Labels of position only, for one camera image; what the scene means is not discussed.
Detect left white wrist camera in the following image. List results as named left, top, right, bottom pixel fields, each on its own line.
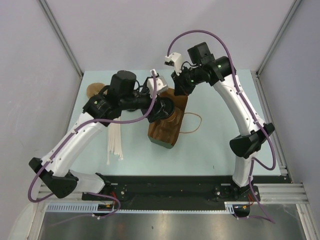
left=146, top=69, right=169, bottom=97

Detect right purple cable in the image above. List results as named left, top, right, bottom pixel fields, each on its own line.
left=166, top=29, right=277, bottom=225

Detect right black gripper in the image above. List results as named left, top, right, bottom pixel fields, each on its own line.
left=171, top=65, right=203, bottom=97

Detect green paper bag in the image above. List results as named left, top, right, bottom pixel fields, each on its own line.
left=147, top=88, right=203, bottom=149

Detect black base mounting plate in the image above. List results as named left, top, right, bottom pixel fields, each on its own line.
left=81, top=175, right=260, bottom=211

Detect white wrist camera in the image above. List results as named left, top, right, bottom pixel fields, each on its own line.
left=164, top=52, right=184, bottom=76
left=146, top=69, right=169, bottom=97

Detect brown paper cup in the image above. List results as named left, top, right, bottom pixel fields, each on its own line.
left=165, top=107, right=183, bottom=125

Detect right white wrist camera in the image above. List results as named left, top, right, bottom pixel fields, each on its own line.
left=164, top=52, right=184, bottom=76

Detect black cup lid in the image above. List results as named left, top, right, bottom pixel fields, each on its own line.
left=159, top=97, right=175, bottom=120

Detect white wrapped straws bundle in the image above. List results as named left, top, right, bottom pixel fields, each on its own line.
left=106, top=123, right=124, bottom=165

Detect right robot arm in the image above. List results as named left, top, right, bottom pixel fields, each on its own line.
left=164, top=42, right=275, bottom=201

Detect purple cable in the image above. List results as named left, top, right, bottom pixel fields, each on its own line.
left=27, top=71, right=160, bottom=223
left=166, top=29, right=277, bottom=225

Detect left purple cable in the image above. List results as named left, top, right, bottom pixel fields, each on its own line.
left=27, top=71, right=160, bottom=223

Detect white slotted cable duct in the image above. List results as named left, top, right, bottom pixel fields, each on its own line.
left=46, top=202, right=235, bottom=214

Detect single brown pulp carrier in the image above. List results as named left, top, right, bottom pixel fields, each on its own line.
left=152, top=119, right=178, bottom=149

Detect brown pulp cup carriers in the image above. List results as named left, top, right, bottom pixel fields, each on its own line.
left=86, top=82, right=106, bottom=99

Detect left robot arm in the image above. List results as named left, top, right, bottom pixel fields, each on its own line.
left=29, top=69, right=174, bottom=200

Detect aluminium frame rail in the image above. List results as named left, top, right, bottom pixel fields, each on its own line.
left=38, top=83, right=320, bottom=240

